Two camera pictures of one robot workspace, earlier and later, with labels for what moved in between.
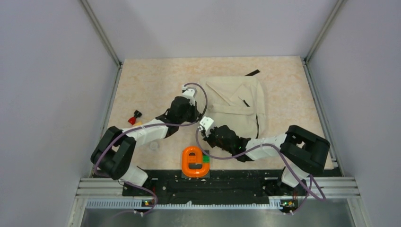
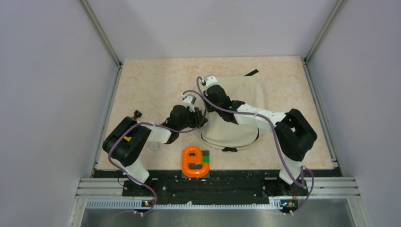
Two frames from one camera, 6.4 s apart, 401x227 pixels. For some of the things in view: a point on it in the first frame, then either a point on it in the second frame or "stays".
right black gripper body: (213, 141) -> (212, 109)
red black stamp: (137, 113) stays
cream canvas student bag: (236, 101) stays
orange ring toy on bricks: (187, 159) stays
